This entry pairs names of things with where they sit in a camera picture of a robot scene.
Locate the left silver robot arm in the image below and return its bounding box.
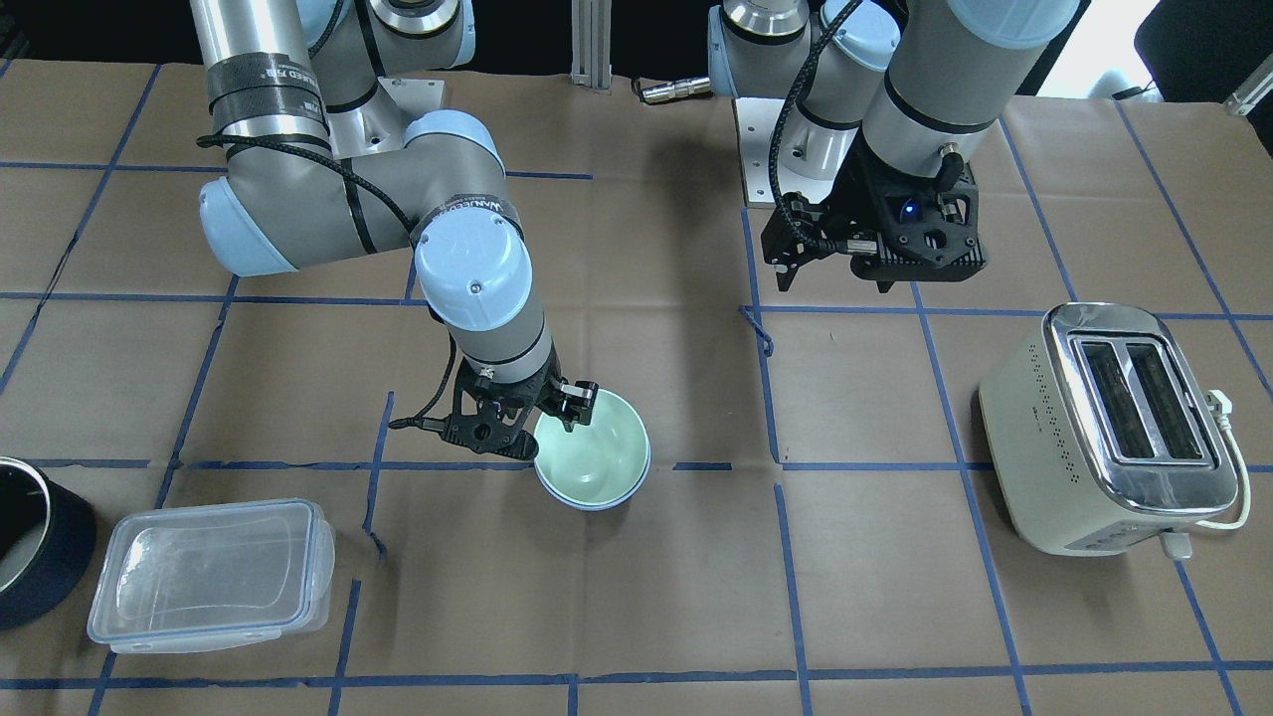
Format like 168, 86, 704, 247
707, 1, 1081, 293

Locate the aluminium frame post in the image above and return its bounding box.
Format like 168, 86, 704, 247
570, 0, 614, 94

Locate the blue pot with glass lid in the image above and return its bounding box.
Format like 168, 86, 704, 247
1, 456, 98, 631

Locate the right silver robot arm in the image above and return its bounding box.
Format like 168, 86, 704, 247
191, 1, 600, 459

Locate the white toaster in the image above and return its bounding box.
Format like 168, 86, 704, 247
976, 302, 1250, 561

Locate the blue bowl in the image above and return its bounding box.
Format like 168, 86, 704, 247
535, 462, 651, 511

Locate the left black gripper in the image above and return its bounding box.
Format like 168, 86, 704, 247
761, 139, 990, 293

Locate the green bowl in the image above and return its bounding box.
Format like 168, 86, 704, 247
532, 389, 651, 466

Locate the clear plastic container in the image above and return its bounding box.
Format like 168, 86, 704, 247
87, 498, 335, 655

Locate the white toaster power cord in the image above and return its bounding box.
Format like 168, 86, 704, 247
1158, 390, 1253, 561

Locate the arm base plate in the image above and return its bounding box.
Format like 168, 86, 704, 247
735, 97, 866, 208

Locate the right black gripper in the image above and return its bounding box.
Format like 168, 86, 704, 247
440, 358, 600, 459

